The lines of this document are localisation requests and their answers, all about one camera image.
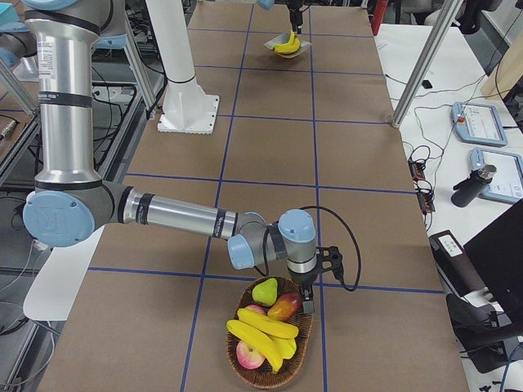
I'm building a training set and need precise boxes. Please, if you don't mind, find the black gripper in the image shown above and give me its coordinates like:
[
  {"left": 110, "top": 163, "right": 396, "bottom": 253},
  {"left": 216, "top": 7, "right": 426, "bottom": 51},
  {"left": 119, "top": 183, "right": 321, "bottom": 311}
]
[{"left": 288, "top": 261, "right": 317, "bottom": 314}]

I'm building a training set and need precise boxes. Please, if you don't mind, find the yellow banana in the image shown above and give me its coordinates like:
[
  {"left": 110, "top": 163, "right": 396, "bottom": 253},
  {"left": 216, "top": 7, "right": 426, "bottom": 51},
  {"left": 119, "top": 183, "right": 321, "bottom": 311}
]
[
  {"left": 272, "top": 31, "right": 296, "bottom": 50},
  {"left": 237, "top": 308, "right": 299, "bottom": 339},
  {"left": 273, "top": 36, "right": 301, "bottom": 55},
  {"left": 226, "top": 319, "right": 284, "bottom": 374}
]

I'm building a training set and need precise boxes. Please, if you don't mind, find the grey square plate orange rim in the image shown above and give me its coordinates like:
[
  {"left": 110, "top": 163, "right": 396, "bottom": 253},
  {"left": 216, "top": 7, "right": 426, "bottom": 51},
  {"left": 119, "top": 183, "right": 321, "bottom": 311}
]
[{"left": 264, "top": 31, "right": 311, "bottom": 59}]

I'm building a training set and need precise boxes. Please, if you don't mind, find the brown wicker basket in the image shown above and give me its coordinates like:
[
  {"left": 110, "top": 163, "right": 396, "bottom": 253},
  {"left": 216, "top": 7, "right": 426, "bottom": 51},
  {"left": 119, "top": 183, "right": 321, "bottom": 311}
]
[{"left": 226, "top": 277, "right": 312, "bottom": 390}]

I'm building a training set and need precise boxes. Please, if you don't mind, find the red mango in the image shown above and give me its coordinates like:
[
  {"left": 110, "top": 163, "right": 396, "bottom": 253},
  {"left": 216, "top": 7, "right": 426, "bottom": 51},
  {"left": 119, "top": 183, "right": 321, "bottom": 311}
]
[{"left": 267, "top": 292, "right": 302, "bottom": 322}]

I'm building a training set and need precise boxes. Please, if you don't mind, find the green pear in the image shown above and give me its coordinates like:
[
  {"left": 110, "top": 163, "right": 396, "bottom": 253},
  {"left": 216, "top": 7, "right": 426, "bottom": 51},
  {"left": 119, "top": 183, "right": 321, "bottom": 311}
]
[{"left": 252, "top": 278, "right": 278, "bottom": 306}]

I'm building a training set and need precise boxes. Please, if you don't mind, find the pink apple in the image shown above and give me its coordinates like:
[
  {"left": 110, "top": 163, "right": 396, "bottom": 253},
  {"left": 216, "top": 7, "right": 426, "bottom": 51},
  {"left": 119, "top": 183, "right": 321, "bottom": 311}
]
[{"left": 235, "top": 304, "right": 269, "bottom": 370}]

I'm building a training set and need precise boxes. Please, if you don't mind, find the orange circuit board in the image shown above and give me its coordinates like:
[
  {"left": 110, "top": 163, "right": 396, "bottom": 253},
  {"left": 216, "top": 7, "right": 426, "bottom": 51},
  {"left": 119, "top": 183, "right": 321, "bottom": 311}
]
[{"left": 408, "top": 158, "right": 436, "bottom": 215}]

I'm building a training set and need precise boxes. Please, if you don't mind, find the black water bottle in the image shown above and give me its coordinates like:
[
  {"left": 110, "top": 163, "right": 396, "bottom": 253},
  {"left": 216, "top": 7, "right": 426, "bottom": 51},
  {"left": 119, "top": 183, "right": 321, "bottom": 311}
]
[{"left": 450, "top": 164, "right": 498, "bottom": 207}]

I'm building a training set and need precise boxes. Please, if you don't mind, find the black laptop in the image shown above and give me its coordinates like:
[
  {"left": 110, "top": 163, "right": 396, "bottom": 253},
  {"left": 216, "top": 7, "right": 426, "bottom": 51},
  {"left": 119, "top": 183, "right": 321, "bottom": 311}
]
[{"left": 465, "top": 201, "right": 522, "bottom": 321}]

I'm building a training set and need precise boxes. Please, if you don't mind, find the blue teach pendant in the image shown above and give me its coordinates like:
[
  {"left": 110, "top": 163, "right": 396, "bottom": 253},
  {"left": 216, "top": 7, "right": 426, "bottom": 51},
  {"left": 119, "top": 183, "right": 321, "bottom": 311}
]
[
  {"left": 470, "top": 147, "right": 522, "bottom": 204},
  {"left": 451, "top": 101, "right": 507, "bottom": 147}
]

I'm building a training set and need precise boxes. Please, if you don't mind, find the black braided cable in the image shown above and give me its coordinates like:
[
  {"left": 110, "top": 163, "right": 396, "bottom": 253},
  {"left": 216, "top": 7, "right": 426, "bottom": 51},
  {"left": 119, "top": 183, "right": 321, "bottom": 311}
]
[{"left": 300, "top": 205, "right": 363, "bottom": 292}]

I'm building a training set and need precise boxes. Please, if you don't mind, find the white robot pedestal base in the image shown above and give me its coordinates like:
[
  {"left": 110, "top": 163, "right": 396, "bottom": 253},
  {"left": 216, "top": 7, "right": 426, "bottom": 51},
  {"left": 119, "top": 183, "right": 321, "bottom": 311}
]
[{"left": 146, "top": 1, "right": 220, "bottom": 135}]

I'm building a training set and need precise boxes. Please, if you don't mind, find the aluminium frame post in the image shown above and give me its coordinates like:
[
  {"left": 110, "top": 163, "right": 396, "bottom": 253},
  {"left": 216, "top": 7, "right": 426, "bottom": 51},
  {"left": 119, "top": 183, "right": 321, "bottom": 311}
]
[{"left": 391, "top": 0, "right": 462, "bottom": 128}]

